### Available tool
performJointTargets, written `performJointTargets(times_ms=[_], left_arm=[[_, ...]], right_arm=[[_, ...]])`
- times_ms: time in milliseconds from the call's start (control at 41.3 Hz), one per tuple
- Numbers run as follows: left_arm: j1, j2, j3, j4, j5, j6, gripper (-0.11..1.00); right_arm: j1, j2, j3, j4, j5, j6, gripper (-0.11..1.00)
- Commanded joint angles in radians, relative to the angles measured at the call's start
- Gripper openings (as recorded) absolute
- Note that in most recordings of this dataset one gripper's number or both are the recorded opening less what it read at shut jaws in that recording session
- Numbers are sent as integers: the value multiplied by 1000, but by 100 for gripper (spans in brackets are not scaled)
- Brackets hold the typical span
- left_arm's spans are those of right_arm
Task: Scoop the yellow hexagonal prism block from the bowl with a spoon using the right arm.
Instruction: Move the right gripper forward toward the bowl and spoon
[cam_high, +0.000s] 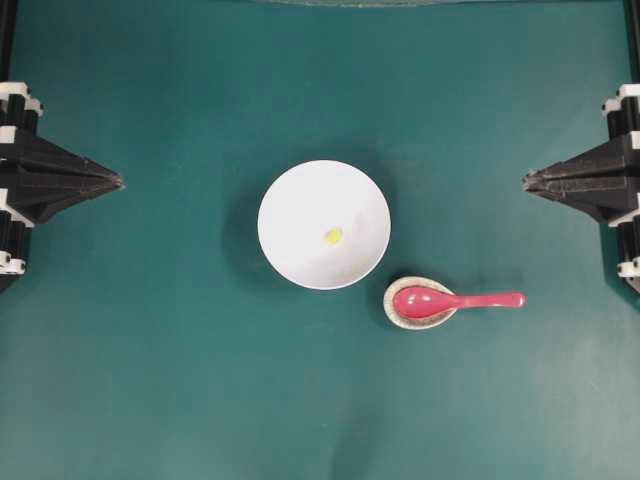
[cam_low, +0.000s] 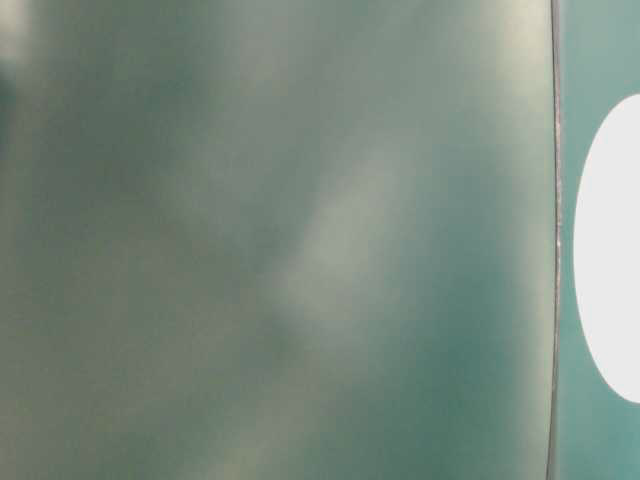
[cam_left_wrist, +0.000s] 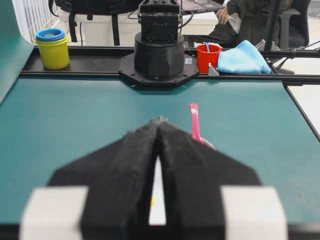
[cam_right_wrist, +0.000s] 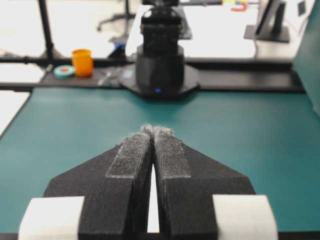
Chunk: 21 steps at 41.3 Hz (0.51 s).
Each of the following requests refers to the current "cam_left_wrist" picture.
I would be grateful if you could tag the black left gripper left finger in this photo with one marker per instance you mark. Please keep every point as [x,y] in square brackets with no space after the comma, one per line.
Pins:
[119,178]

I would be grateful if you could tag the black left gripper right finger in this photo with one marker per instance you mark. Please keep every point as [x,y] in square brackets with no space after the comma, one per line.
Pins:
[193,174]

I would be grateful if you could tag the pink plastic spoon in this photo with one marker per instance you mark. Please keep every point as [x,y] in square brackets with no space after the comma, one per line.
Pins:
[195,126]

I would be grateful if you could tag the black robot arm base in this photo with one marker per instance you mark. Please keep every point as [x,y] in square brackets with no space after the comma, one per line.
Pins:
[159,57]

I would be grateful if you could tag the yellow hexagonal prism block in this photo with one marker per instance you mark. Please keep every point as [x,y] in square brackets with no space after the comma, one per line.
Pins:
[153,200]

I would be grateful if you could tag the white bowl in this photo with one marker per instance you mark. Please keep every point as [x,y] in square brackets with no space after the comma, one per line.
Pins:
[157,216]

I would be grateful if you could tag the red plastic cup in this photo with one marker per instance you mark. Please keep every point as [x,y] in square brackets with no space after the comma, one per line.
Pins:
[207,53]

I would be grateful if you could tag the light blue cloth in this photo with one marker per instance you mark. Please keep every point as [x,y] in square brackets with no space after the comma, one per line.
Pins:
[243,59]

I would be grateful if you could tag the stacked yellow green blue cups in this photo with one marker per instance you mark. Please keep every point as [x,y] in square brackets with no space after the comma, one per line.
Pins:
[53,48]

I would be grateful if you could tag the seated person in dark clothes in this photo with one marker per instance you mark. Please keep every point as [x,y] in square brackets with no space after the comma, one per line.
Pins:
[238,20]

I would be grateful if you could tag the black backpack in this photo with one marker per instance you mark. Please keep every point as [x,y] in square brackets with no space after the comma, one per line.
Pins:
[100,22]

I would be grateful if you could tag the black office chair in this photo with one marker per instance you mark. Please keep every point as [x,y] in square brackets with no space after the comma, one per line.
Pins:
[294,28]

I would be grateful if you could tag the silver corner bracket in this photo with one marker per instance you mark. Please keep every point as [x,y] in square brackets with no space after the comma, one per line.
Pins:
[212,72]

